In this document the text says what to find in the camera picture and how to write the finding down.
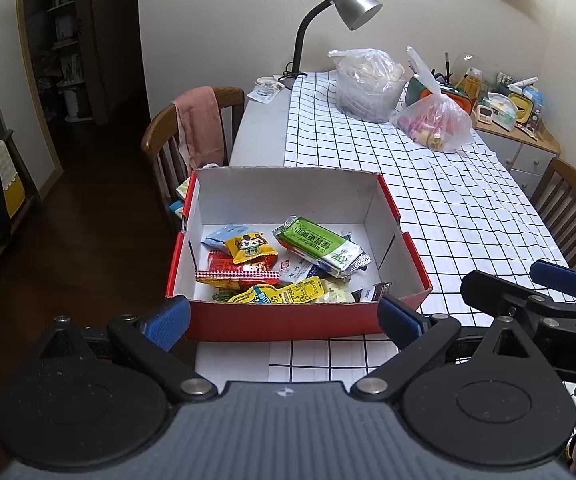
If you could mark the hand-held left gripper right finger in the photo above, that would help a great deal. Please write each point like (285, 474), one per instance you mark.
(400, 322)

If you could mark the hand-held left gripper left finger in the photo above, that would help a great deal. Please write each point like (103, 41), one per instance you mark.
(170, 317)

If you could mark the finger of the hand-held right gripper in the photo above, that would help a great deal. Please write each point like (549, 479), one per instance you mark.
(493, 290)
(563, 280)

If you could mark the pale yellow snack packet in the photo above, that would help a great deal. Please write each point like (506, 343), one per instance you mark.
(338, 292)

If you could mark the red snack packet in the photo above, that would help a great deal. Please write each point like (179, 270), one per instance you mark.
(227, 266)

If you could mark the light blue snack packet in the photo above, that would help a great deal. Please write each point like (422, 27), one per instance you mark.
(217, 236)

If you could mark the small yellow candy packet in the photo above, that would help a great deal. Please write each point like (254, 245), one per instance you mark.
(250, 247)

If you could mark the red and white cardboard box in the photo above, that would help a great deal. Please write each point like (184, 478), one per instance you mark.
(293, 320)

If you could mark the yellow jelly cup pack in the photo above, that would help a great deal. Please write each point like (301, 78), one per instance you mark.
(288, 292)

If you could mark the white sachet with red mark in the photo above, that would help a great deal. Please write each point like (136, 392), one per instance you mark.
(295, 270)

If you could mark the long foil snack packet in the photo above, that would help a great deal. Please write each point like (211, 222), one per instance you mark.
(313, 242)

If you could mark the wooden slat-back chair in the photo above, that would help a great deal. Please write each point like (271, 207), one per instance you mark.
(573, 205)

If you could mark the white black-checked tablecloth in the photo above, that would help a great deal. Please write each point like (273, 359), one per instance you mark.
(443, 185)

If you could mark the white cabinet with drawers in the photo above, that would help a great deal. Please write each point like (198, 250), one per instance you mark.
(523, 160)

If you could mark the floral seat cushion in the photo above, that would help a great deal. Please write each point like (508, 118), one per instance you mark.
(182, 190)

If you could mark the small white timer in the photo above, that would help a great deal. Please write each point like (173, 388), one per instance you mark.
(485, 116)

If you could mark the yellow box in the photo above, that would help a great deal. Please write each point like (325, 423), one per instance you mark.
(524, 107)

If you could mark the clear plastic bag of sweets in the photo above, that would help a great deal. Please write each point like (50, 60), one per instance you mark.
(435, 122)

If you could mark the white lidded container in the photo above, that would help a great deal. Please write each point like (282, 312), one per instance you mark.
(500, 110)

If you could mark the wooden chair with towel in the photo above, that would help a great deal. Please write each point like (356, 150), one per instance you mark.
(160, 135)

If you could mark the pink towel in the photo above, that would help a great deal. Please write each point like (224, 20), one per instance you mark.
(200, 125)

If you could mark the orange and green container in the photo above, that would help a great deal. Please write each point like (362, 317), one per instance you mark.
(455, 97)

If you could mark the white tube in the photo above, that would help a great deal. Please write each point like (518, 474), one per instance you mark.
(523, 84)

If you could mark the bottle of orange liquid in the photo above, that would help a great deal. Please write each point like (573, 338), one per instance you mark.
(473, 85)

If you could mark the small paper packet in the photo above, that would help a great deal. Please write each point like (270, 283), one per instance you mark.
(265, 91)

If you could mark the dark bookshelf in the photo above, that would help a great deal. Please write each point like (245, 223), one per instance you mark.
(62, 40)

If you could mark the silver desk lamp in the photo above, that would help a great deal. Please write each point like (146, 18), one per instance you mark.
(355, 5)

